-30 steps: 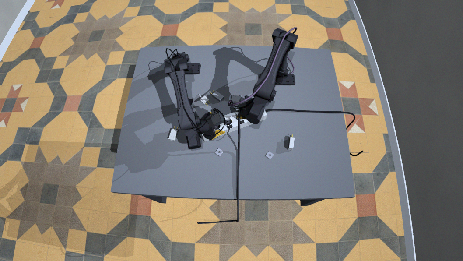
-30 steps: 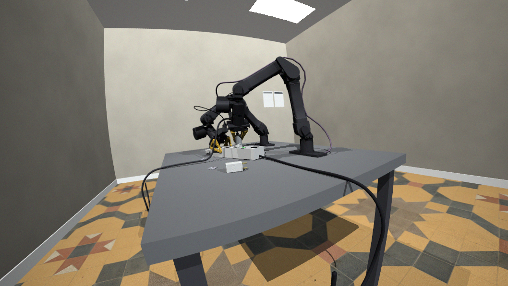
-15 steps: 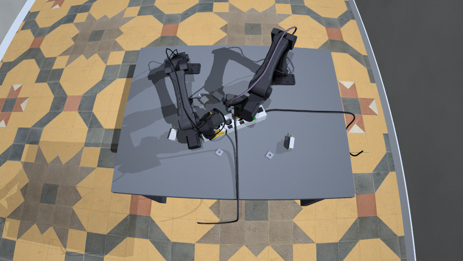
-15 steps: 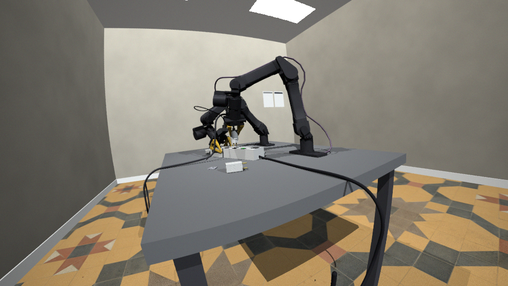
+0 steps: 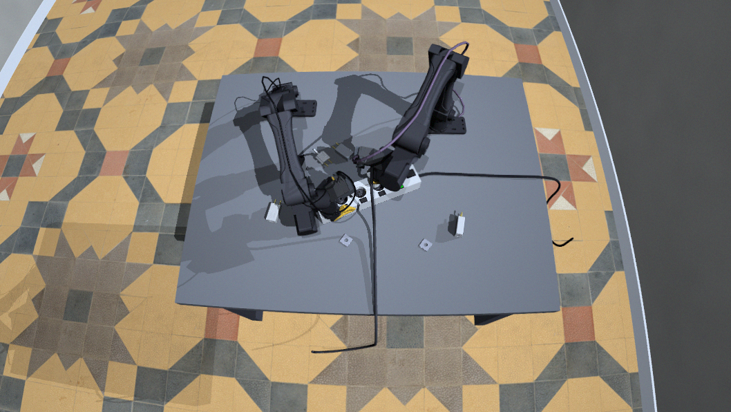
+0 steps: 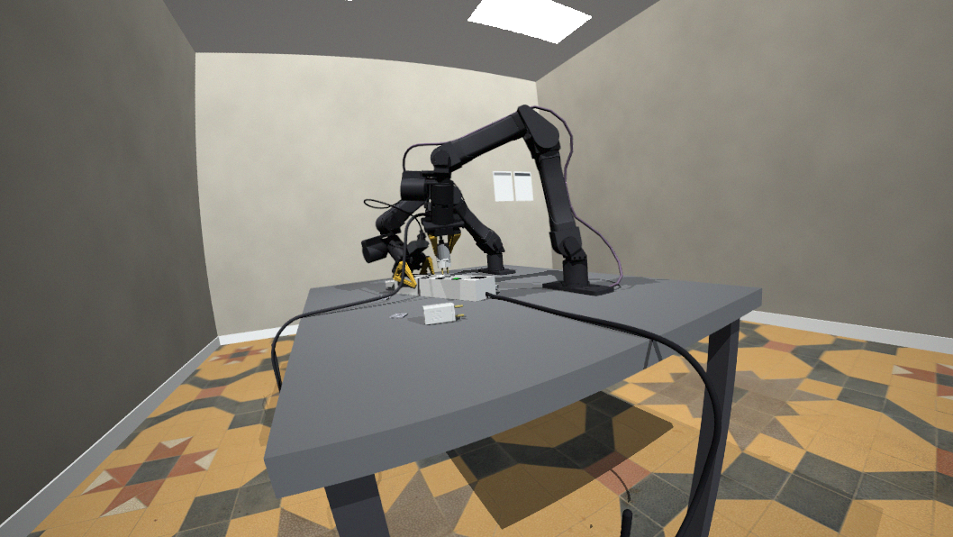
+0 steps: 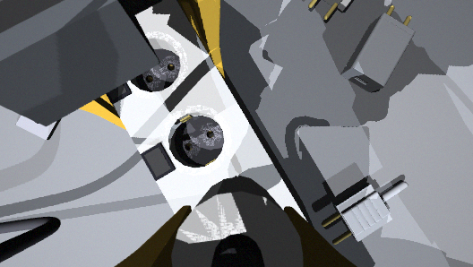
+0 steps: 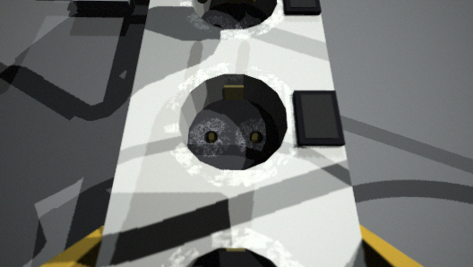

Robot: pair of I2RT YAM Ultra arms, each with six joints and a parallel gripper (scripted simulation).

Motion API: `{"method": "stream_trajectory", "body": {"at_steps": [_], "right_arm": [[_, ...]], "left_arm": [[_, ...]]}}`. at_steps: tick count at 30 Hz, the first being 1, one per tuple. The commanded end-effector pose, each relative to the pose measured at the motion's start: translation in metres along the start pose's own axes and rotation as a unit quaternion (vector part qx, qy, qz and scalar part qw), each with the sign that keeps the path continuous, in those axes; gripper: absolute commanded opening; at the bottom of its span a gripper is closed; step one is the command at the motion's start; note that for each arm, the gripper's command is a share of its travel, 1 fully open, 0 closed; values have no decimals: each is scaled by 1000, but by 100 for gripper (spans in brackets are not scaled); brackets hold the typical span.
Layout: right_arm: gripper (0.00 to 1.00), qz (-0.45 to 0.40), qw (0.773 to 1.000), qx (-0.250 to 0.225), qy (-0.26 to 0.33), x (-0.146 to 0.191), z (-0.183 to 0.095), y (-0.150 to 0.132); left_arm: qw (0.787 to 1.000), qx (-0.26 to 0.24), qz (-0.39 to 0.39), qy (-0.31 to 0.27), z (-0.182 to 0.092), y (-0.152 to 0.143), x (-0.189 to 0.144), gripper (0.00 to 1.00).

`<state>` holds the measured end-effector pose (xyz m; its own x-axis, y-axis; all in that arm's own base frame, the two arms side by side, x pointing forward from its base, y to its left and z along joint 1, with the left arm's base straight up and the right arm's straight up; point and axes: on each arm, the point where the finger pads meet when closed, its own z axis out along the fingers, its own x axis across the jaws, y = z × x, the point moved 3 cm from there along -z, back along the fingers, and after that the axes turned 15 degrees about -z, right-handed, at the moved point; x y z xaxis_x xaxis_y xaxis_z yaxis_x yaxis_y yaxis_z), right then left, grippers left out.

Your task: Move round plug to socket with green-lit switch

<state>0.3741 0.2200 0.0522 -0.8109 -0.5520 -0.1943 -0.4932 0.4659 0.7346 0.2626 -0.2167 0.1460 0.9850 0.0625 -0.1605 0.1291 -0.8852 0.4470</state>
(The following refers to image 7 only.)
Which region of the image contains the grey plug with two brass pins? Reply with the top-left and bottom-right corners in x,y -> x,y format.
341,5 -> 415,92

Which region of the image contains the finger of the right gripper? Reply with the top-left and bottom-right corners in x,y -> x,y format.
178,0 -> 225,81
80,94 -> 126,130

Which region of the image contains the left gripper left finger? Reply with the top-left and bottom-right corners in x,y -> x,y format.
115,205 -> 192,267

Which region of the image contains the white plug with two brass prongs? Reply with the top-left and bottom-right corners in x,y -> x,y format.
308,0 -> 351,20

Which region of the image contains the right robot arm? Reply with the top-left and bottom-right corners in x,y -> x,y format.
0,0 -> 163,127

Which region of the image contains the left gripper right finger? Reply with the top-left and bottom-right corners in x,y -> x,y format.
284,206 -> 357,267

